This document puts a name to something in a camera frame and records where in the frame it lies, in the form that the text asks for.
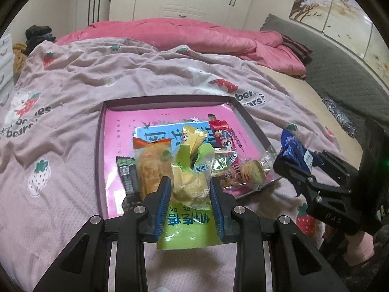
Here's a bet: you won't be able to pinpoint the white wardrobe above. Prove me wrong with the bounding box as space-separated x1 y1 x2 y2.
74 0 253 30

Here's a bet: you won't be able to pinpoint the blue snack packet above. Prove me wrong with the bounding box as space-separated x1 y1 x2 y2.
278 129 314 173

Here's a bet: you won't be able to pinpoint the dark clothes pile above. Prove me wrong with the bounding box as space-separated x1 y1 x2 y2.
24 25 56 56

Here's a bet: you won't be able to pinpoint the yellow Alpenliebe candy packet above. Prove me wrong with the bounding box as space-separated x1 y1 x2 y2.
181 125 208 155

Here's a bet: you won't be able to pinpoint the clear biscuit packet green label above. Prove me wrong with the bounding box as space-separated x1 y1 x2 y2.
212 148 276 190

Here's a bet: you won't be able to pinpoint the orange yellow cracker packet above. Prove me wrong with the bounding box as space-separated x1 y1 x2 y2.
133 137 173 199

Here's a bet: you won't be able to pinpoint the black green pea packet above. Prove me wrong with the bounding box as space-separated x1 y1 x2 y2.
116 156 142 212

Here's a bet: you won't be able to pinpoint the pink quilt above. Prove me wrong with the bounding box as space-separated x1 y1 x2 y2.
57 18 307 76

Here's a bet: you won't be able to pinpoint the dark patterned cloth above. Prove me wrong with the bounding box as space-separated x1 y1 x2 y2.
321 96 356 138

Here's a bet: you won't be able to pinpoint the white drawer cabinet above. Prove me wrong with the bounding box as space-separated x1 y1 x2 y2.
0 32 15 106

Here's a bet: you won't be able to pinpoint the brown knitted cloth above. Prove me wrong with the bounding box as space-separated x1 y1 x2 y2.
13 43 27 78

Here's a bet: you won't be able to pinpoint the grey headboard cushion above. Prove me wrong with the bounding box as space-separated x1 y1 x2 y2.
260 13 389 159

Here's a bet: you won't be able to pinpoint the light green candy bag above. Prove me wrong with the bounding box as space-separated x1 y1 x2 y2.
157 143 221 250

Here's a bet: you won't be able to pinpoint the tree painting wall panels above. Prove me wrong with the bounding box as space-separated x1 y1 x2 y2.
290 0 388 84

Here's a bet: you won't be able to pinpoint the pink strawberry bed sheet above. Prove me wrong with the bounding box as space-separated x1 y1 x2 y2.
0 37 364 292

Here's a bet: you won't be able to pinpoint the purple shallow box tray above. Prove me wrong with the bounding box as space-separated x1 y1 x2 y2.
94 93 284 220

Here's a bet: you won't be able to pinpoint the red snack packet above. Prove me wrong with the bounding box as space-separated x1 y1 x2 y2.
208 114 237 151

